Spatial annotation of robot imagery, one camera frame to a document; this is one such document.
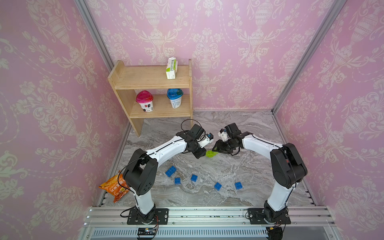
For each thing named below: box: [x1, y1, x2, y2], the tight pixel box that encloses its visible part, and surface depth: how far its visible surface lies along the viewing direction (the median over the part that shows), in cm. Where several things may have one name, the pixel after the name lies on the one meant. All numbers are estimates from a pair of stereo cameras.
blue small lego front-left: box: [174, 177, 182, 185], surface depth 87 cm
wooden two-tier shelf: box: [107, 59, 194, 137], surface depth 84 cm
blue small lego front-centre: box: [214, 182, 222, 191], surface depth 84 cm
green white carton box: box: [166, 56, 178, 80], surface depth 77 cm
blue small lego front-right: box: [235, 182, 243, 190], surface depth 84 cm
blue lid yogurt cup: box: [166, 88, 184, 109], surface depth 89 cm
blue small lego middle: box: [190, 174, 198, 182], surface depth 87 cm
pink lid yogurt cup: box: [135, 90, 154, 112], surface depth 87 cm
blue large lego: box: [165, 165, 177, 178], surface depth 90 cm
